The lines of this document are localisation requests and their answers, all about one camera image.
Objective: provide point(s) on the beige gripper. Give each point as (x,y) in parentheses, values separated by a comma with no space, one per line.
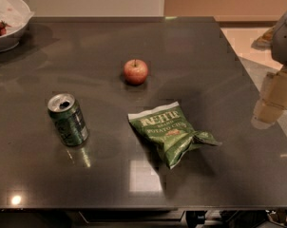
(284,42)

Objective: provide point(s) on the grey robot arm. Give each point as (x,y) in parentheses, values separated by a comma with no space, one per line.
(279,41)

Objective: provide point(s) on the green jalapeno chip bag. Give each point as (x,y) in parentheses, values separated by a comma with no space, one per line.
(169,131)

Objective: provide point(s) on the red apple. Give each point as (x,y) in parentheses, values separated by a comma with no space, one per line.
(135,72)

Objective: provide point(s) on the green soda can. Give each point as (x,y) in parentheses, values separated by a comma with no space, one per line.
(66,114)

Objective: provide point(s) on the white bowl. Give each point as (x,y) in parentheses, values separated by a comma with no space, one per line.
(16,15)

